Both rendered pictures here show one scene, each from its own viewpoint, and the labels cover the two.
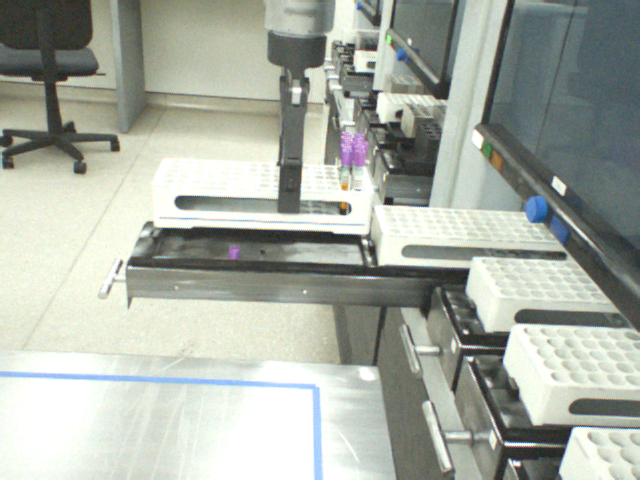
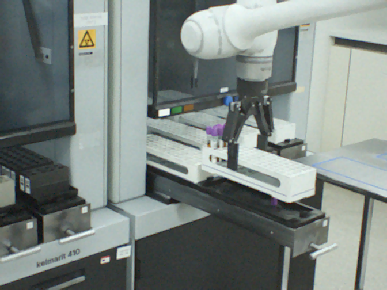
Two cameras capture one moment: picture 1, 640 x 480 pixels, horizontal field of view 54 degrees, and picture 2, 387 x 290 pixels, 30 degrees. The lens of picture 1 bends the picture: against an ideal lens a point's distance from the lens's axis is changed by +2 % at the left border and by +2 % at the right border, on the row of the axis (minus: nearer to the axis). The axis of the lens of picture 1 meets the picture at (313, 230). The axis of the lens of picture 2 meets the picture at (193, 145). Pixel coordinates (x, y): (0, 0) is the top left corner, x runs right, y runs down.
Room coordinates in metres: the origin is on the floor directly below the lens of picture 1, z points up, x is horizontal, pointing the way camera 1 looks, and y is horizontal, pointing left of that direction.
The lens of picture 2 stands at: (2.02, 1.30, 1.47)
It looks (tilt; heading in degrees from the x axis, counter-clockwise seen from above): 17 degrees down; 231
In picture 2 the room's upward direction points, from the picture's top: 2 degrees clockwise
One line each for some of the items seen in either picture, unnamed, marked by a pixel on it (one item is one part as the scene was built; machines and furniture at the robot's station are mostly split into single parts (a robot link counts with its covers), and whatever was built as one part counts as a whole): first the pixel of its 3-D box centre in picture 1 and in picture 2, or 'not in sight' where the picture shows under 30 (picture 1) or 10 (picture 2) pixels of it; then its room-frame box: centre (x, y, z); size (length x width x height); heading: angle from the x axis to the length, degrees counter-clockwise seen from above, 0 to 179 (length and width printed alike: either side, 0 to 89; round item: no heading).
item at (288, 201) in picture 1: (289, 188); (261, 148); (0.76, 0.04, 0.93); 0.03 x 0.01 x 0.07; 95
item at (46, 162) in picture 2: not in sight; (33, 175); (1.25, -0.28, 0.85); 0.12 x 0.02 x 0.06; 6
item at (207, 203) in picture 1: (264, 195); (256, 168); (0.81, 0.07, 0.89); 0.30 x 0.10 x 0.06; 95
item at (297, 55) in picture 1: (295, 69); (251, 96); (0.82, 0.04, 1.07); 0.08 x 0.07 x 0.09; 5
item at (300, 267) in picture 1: (351, 268); (216, 195); (0.82, -0.06, 0.78); 0.73 x 0.14 x 0.09; 95
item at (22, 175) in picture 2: (436, 145); (42, 179); (1.24, -0.24, 0.85); 0.12 x 0.02 x 0.06; 4
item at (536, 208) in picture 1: (536, 209); (227, 100); (0.64, -0.24, 0.98); 0.03 x 0.01 x 0.03; 5
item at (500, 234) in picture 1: (473, 242); (171, 159); (0.84, -0.24, 0.83); 0.30 x 0.10 x 0.06; 95
